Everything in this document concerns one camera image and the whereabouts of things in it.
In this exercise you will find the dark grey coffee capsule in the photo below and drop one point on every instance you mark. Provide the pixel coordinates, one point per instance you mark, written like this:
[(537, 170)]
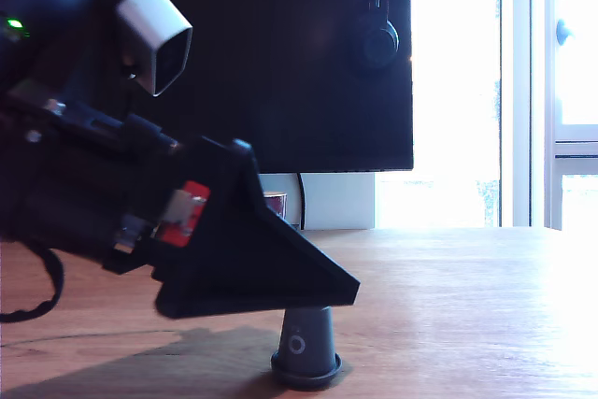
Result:
[(306, 352)]

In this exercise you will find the dark night-scene printed mug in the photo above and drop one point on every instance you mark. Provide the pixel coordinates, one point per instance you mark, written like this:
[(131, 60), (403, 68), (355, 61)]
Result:
[(275, 205)]

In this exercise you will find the large black monitor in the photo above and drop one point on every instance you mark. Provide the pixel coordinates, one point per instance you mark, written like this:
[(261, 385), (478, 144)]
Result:
[(303, 90)]

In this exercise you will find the black headphones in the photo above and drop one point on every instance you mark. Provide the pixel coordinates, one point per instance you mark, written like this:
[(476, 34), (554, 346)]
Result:
[(378, 46)]

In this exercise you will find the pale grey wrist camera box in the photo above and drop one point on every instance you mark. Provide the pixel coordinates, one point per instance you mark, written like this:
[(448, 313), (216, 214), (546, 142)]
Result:
[(149, 30)]

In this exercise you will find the white window frame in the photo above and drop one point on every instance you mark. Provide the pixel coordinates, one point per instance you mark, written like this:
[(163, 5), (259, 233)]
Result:
[(521, 90)]

